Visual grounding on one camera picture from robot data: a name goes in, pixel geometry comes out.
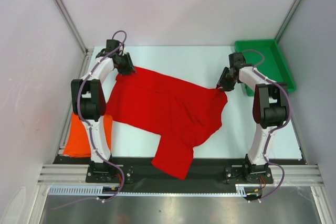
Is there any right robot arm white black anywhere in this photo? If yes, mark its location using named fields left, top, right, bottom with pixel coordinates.
left=216, top=52, right=291, bottom=184

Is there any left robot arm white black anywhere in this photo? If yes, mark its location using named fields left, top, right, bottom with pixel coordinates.
left=71, top=38, right=136, bottom=183

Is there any orange folded t-shirt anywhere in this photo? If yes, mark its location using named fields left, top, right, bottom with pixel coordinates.
left=63, top=112, right=113, bottom=158

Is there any red t-shirt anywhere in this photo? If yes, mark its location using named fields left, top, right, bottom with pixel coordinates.
left=106, top=67, right=228, bottom=164

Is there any white slotted cable duct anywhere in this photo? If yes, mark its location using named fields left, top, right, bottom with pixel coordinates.
left=48, top=185, right=124, bottom=195

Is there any green plastic tray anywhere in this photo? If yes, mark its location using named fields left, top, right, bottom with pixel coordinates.
left=234, top=39, right=297, bottom=92

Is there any aluminium frame post right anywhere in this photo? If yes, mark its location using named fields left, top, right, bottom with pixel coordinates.
left=274, top=0, right=303, bottom=43

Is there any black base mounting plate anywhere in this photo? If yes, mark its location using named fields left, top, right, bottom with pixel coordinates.
left=53, top=155, right=307, bottom=194

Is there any aluminium front rail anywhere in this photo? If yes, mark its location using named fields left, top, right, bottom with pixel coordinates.
left=37, top=164, right=324, bottom=187

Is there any aluminium frame rail left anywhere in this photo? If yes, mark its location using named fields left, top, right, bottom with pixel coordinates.
left=53, top=0, right=89, bottom=156

